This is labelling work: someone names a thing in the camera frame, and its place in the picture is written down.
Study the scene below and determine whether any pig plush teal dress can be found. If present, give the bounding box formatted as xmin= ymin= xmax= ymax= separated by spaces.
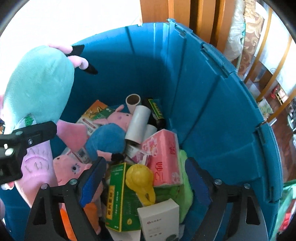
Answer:
xmin=1 ymin=45 xmax=97 ymax=207

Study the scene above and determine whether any green cloth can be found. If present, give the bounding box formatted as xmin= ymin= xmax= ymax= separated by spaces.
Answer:
xmin=154 ymin=150 xmax=193 ymax=223

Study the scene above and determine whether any pink pig plush face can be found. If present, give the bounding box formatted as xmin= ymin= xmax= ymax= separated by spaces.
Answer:
xmin=53 ymin=155 xmax=103 ymax=240

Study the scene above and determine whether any white product box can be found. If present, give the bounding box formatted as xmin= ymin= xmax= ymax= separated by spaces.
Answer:
xmin=137 ymin=199 xmax=179 ymax=241

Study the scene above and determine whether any pink tissue pack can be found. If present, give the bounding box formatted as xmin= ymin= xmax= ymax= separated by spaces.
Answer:
xmin=140 ymin=129 xmax=183 ymax=187

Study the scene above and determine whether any green orange carton box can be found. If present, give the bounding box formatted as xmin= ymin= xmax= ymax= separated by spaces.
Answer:
xmin=77 ymin=100 xmax=115 ymax=136

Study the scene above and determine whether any yellow plastic toy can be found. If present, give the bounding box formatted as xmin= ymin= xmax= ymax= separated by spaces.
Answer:
xmin=125 ymin=164 xmax=156 ymax=206

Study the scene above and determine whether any small pig plush blue dress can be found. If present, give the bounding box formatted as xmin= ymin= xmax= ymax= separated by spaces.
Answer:
xmin=85 ymin=104 xmax=132 ymax=163

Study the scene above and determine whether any blue plastic storage bin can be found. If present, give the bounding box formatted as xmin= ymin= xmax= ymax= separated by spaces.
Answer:
xmin=1 ymin=20 xmax=283 ymax=240

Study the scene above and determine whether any green yellow medicine box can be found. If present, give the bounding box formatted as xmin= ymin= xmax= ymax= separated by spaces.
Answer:
xmin=106 ymin=163 xmax=142 ymax=232

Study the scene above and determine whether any dark green bottle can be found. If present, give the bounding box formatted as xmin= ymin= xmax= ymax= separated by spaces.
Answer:
xmin=142 ymin=97 xmax=167 ymax=131

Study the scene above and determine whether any cardboard core paper roll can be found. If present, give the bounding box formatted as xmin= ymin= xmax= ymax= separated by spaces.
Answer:
xmin=125 ymin=94 xmax=141 ymax=114

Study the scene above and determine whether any white paper roll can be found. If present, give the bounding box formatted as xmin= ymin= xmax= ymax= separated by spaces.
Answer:
xmin=125 ymin=105 xmax=151 ymax=144

